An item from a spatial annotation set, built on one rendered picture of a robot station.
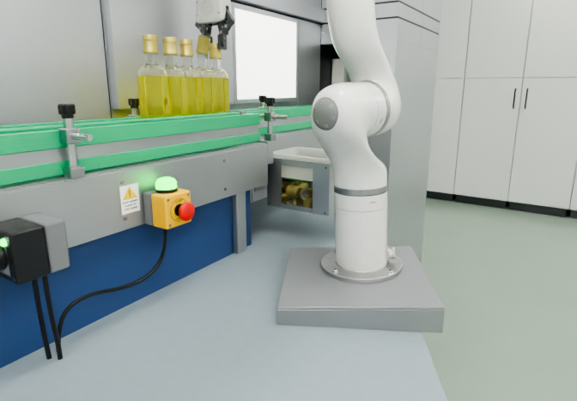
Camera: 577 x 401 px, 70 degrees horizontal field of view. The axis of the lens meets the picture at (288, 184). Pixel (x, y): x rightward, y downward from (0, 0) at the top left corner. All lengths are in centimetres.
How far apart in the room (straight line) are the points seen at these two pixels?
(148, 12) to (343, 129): 69
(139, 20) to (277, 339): 89
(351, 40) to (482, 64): 379
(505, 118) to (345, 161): 380
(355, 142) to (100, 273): 57
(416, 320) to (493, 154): 388
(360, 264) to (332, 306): 15
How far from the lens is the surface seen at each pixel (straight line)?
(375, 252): 95
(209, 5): 127
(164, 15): 133
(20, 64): 112
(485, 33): 467
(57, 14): 118
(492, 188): 472
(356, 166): 88
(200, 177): 102
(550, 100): 459
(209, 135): 106
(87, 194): 85
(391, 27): 197
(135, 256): 97
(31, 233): 72
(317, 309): 84
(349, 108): 82
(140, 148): 93
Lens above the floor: 121
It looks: 13 degrees down
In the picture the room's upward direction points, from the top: straight up
